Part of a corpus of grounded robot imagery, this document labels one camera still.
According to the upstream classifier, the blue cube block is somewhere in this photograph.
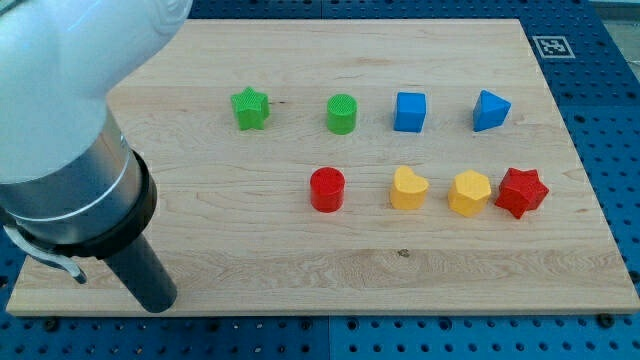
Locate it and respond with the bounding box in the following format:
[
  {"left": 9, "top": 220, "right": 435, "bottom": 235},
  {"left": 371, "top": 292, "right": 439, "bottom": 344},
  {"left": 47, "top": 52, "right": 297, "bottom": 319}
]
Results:
[{"left": 393, "top": 92, "right": 427, "bottom": 133}]

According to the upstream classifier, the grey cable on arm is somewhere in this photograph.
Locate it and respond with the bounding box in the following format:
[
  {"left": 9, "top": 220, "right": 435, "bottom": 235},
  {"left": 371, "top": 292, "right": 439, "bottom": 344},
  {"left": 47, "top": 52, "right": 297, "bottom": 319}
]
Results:
[{"left": 2, "top": 223, "right": 88, "bottom": 285}]

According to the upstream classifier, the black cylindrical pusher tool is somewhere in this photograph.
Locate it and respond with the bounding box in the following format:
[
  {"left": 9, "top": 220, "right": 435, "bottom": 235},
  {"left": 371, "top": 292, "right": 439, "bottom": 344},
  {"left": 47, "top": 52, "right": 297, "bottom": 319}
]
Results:
[{"left": 53, "top": 153, "right": 177, "bottom": 313}]

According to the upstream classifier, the green cylinder block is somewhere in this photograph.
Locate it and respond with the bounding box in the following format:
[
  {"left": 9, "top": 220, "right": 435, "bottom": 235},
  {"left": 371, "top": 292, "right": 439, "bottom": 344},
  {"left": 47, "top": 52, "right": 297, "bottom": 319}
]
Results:
[{"left": 326, "top": 94, "right": 358, "bottom": 135}]

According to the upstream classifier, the red cylinder block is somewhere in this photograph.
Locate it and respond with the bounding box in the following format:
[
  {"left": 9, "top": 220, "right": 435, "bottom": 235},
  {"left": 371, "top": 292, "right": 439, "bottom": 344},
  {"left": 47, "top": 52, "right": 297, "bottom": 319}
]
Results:
[{"left": 310, "top": 167, "right": 346, "bottom": 213}]

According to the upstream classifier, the light wooden board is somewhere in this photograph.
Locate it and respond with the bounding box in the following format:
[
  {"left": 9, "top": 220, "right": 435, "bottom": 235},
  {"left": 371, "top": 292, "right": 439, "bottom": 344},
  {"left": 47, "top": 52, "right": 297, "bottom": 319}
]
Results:
[{"left": 5, "top": 18, "right": 640, "bottom": 318}]

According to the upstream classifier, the yellow hexagon block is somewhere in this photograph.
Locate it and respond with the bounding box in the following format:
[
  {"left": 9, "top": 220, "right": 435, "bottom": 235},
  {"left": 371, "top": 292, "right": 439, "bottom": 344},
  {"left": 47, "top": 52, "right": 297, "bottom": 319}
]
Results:
[{"left": 448, "top": 170, "right": 492, "bottom": 217}]

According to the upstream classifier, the white fiducial marker tag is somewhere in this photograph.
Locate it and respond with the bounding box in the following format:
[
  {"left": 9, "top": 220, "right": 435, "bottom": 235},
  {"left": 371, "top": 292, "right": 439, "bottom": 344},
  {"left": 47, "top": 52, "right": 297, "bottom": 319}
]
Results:
[{"left": 532, "top": 35, "right": 575, "bottom": 59}]

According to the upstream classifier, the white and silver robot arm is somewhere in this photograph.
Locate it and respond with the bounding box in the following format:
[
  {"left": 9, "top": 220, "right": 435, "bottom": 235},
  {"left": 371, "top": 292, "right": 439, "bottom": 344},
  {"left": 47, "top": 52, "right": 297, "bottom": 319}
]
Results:
[{"left": 1, "top": 0, "right": 192, "bottom": 245}]

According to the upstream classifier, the blue triangular prism block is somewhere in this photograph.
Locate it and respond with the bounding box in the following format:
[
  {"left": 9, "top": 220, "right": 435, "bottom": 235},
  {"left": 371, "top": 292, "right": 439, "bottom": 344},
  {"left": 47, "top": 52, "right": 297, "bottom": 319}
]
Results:
[{"left": 472, "top": 90, "right": 511, "bottom": 132}]

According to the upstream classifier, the green star block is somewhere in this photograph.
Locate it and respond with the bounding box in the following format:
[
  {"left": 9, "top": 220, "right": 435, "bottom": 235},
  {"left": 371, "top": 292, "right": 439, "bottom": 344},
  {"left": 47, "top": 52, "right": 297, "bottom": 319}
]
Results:
[{"left": 231, "top": 87, "right": 270, "bottom": 131}]

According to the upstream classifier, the red star block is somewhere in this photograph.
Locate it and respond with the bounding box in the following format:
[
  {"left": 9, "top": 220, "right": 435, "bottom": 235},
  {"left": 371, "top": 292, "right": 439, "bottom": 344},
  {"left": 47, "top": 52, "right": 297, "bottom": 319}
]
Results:
[{"left": 495, "top": 168, "right": 549, "bottom": 219}]

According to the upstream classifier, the yellow heart block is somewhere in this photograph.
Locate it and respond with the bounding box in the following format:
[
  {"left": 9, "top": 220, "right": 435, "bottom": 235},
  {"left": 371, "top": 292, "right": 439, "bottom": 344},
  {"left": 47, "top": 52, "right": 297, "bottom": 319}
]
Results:
[{"left": 390, "top": 165, "right": 430, "bottom": 210}]

